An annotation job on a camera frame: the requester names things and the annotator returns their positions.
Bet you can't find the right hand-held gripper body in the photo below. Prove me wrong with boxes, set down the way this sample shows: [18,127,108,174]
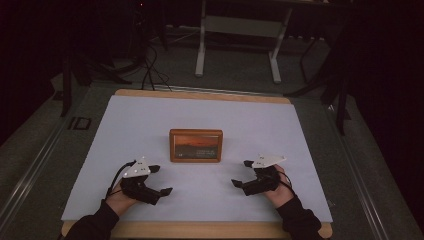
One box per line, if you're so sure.
[243,154,287,197]

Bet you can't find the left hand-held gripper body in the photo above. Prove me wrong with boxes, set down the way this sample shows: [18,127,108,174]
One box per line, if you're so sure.
[120,156,161,205]

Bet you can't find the wooden picture frame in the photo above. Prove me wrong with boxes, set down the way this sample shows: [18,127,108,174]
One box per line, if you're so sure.
[169,128,224,164]

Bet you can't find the person's right hand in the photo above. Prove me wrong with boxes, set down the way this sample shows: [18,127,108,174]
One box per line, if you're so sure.
[263,164,296,208]

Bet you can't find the person's left hand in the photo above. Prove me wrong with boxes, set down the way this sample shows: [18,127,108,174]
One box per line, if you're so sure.
[105,189,141,218]

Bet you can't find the white table mat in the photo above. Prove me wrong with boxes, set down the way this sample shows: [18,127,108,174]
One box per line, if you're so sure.
[61,94,334,223]

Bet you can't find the black metal stand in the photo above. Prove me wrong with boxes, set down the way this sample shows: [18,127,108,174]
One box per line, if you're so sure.
[59,49,133,118]
[284,33,352,136]

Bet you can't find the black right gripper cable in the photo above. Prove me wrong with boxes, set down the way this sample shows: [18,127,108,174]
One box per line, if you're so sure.
[281,170,298,198]

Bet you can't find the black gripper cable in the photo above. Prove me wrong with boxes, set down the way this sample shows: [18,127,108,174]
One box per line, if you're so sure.
[281,170,298,198]
[105,160,137,198]

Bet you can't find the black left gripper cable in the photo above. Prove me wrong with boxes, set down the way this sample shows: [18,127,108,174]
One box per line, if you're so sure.
[105,160,137,198]

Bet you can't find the black floor cables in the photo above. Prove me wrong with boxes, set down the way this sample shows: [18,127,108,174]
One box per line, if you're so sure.
[141,43,173,92]

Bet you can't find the metal floor rail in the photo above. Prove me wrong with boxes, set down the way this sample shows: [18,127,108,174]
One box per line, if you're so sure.
[328,105,390,240]
[0,113,69,228]

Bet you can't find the white metal desk frame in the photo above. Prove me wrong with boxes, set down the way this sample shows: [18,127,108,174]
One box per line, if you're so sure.
[194,0,294,84]

